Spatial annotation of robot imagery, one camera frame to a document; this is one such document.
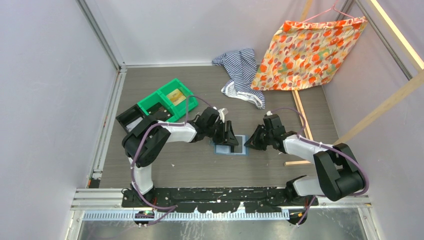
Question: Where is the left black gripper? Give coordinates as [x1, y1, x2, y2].
[205, 120, 238, 147]

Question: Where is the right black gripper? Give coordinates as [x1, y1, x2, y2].
[244, 124, 273, 151]

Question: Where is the blue card holder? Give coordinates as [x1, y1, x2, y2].
[209, 135, 249, 156]

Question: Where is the black credit card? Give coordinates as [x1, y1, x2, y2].
[147, 102, 173, 122]

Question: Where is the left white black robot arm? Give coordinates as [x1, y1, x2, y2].
[122, 107, 239, 207]

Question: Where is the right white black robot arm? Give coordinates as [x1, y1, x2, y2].
[244, 114, 369, 205]

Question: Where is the yellow card in bin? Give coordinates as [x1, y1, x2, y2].
[166, 89, 186, 106]

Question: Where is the green plastic bin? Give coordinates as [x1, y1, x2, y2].
[137, 78, 199, 123]

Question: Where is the blue white striped cloth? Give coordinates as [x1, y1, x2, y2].
[211, 48, 266, 110]

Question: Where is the black plastic bin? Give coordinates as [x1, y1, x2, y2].
[115, 104, 146, 133]

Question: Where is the orange floral cloth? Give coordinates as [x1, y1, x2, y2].
[250, 16, 368, 91]

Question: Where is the pink clothes hanger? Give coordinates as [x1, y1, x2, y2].
[301, 0, 354, 23]

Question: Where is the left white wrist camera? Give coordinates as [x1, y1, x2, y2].
[216, 107, 229, 123]

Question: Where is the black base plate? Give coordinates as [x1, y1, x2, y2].
[120, 186, 319, 214]

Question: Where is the aluminium front rail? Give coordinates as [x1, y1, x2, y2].
[71, 188, 372, 224]

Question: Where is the wooden frame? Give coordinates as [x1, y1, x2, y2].
[284, 0, 424, 167]

